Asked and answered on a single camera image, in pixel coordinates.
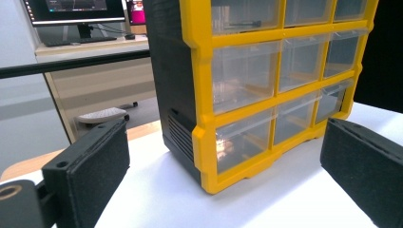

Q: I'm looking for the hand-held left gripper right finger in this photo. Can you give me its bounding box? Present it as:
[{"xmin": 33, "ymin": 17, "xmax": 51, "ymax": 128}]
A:
[{"xmin": 319, "ymin": 117, "xmax": 403, "ymax": 228}]

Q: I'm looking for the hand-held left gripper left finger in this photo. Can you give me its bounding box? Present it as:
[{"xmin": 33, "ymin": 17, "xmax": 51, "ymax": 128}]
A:
[{"xmin": 41, "ymin": 118, "xmax": 131, "ymax": 228}]

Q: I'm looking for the yellow black drawer organizer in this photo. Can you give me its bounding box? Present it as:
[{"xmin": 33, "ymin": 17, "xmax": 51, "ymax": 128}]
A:
[{"xmin": 143, "ymin": 0, "xmax": 380, "ymax": 196}]

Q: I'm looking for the clear plastic drawer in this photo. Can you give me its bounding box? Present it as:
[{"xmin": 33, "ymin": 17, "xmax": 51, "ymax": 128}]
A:
[{"xmin": 210, "ymin": 0, "xmax": 283, "ymax": 36}]

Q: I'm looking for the office chair base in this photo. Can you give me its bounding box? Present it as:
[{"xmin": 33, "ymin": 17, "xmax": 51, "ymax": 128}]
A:
[{"xmin": 74, "ymin": 100, "xmax": 141, "ymax": 125}]

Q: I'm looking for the beige wooden desk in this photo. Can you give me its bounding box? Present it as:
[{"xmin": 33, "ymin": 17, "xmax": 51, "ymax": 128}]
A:
[{"xmin": 33, "ymin": 24, "xmax": 160, "ymax": 144}]

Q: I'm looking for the white partition panel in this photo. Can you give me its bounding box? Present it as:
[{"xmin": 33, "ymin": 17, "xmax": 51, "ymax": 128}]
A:
[{"xmin": 0, "ymin": 0, "xmax": 78, "ymax": 175}]

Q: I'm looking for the set of transparent organizer bins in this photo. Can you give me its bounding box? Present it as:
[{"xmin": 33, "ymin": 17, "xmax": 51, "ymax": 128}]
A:
[{"xmin": 210, "ymin": 0, "xmax": 371, "ymax": 176}]

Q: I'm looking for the black computer monitor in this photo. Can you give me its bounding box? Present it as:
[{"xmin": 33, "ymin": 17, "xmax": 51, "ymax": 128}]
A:
[{"xmin": 20, "ymin": 0, "xmax": 127, "ymax": 41}]

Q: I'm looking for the monitor with pink screen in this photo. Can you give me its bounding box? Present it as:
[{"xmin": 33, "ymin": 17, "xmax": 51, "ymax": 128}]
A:
[{"xmin": 125, "ymin": 0, "xmax": 147, "ymax": 27}]

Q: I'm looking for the black horizontal frame bar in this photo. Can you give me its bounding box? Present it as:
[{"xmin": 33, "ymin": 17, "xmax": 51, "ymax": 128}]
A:
[{"xmin": 0, "ymin": 48, "xmax": 152, "ymax": 81}]

